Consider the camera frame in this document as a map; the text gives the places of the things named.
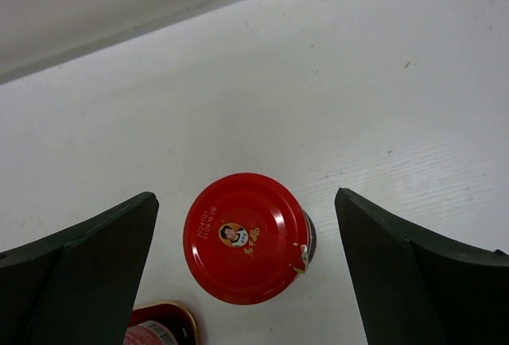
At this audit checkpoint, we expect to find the silver-lid red-label jar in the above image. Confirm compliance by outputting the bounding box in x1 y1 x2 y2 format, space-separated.
122 320 178 345

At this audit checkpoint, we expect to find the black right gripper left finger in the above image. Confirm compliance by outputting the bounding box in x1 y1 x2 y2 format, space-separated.
1 192 159 344

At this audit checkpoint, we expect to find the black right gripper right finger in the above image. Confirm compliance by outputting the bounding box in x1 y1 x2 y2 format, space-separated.
335 188 508 344

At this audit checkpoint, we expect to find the red-lid chili sauce jar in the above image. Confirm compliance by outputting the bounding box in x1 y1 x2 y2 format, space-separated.
183 172 317 305

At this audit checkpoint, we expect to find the red rectangular tray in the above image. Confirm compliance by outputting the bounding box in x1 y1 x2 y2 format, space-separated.
128 301 200 345

